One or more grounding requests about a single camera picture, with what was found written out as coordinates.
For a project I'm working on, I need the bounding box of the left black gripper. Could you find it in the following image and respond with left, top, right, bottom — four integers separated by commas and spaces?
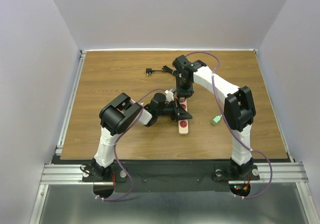
156, 98, 192, 122

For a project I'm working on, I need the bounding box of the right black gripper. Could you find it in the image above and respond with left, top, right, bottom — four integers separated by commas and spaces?
175, 74, 194, 100

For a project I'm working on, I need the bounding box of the white power strip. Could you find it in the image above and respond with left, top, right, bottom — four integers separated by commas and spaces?
178, 99, 189, 135

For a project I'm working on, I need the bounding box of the green plug adapter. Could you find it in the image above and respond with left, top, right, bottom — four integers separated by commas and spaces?
212, 115, 222, 126

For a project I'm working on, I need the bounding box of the pink plug adapter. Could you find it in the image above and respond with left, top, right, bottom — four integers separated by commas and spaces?
178, 97, 186, 103

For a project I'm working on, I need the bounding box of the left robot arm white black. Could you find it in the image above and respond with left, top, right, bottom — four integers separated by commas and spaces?
91, 92, 193, 181

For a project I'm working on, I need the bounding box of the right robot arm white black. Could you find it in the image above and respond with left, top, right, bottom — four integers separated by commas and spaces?
172, 55, 256, 179

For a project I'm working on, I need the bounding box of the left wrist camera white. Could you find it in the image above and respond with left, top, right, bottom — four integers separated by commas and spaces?
164, 88, 176, 103

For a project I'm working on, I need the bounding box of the black power cord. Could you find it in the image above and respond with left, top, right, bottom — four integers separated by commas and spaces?
152, 65, 182, 76

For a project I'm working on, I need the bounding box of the black wall plug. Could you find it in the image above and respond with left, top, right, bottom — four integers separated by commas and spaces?
145, 68, 153, 76

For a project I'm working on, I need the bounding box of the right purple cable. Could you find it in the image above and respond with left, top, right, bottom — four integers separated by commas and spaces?
186, 51, 274, 200

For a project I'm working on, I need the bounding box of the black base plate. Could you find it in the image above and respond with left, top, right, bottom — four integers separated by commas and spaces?
80, 159, 261, 193

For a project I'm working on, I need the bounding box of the aluminium frame rail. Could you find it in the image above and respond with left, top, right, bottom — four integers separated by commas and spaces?
40, 164, 83, 185

